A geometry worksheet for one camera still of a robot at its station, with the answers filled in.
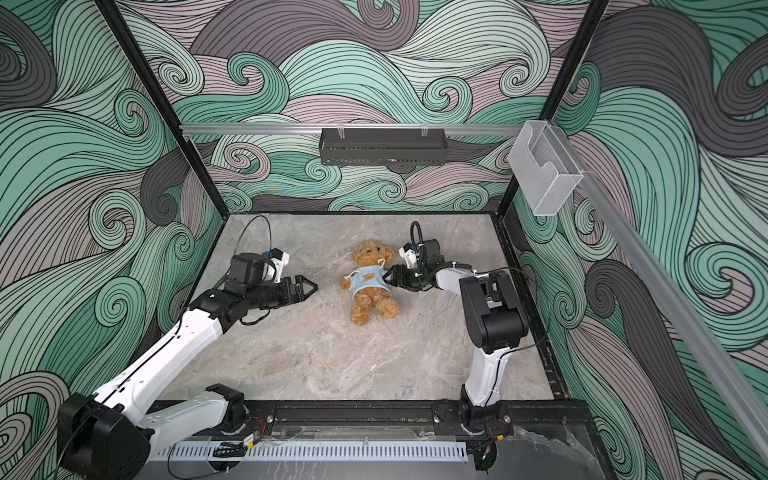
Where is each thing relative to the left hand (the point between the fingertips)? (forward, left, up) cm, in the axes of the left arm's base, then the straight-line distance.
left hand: (310, 288), depth 78 cm
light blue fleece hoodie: (+9, -15, -9) cm, 20 cm away
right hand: (+11, -23, -13) cm, 28 cm away
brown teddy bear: (+1, -15, -10) cm, 18 cm away
